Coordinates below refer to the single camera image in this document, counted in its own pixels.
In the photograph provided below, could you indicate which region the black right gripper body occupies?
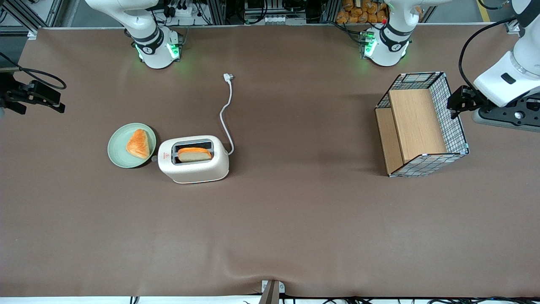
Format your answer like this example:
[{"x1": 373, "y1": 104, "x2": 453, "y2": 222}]
[{"x1": 0, "y1": 74, "x2": 60, "y2": 106}]

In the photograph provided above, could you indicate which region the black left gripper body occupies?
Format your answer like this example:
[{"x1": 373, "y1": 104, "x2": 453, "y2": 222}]
[{"x1": 458, "y1": 85, "x2": 486, "y2": 112}]

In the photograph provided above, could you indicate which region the white two-slot toaster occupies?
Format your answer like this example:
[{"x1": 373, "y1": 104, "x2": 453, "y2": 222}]
[{"x1": 152, "y1": 135, "x2": 230, "y2": 185}]

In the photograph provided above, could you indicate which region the pale green round plate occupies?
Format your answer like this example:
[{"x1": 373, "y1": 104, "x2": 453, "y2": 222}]
[{"x1": 107, "y1": 123, "x2": 157, "y2": 169}]

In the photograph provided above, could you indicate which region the triangular orange pastry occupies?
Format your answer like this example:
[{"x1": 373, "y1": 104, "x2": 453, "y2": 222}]
[{"x1": 126, "y1": 129, "x2": 151, "y2": 160}]

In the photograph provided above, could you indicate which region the small green-lit controller box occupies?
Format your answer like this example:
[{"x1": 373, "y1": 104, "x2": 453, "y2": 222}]
[{"x1": 360, "y1": 30, "x2": 377, "y2": 59}]

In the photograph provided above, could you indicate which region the pile of orange buns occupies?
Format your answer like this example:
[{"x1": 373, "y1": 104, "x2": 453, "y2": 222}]
[{"x1": 335, "y1": 0, "x2": 389, "y2": 24}]

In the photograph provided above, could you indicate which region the toast bread slice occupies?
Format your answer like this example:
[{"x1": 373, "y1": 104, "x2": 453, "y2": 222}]
[{"x1": 177, "y1": 147, "x2": 213, "y2": 163}]

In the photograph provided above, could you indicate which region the white power strip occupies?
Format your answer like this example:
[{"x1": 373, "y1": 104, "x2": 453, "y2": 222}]
[{"x1": 162, "y1": 0, "x2": 203, "y2": 18}]

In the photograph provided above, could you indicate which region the grey table edge clamp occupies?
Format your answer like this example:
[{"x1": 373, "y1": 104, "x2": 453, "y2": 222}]
[{"x1": 258, "y1": 280, "x2": 286, "y2": 304}]

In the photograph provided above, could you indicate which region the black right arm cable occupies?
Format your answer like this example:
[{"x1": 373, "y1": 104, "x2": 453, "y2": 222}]
[{"x1": 0, "y1": 52, "x2": 67, "y2": 90}]

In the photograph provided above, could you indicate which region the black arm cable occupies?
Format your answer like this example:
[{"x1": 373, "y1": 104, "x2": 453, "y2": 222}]
[
  {"x1": 0, "y1": 52, "x2": 67, "y2": 90},
  {"x1": 459, "y1": 17, "x2": 517, "y2": 91}
]

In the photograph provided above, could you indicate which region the grey and black mount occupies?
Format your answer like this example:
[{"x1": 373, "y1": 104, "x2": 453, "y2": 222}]
[{"x1": 472, "y1": 96, "x2": 540, "y2": 133}]

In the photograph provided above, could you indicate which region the wire basket with wooden shelf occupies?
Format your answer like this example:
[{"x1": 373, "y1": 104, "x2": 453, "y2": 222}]
[{"x1": 375, "y1": 71, "x2": 470, "y2": 178}]

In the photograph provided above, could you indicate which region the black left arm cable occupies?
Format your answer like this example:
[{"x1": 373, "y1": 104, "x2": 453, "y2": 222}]
[{"x1": 459, "y1": 17, "x2": 517, "y2": 91}]

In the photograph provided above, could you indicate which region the aluminium frame profile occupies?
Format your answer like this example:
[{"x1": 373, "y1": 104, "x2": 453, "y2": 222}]
[{"x1": 0, "y1": 0, "x2": 64, "y2": 33}]

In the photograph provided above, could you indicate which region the white toaster power cord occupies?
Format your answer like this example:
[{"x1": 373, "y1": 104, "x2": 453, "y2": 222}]
[{"x1": 219, "y1": 73, "x2": 235, "y2": 156}]

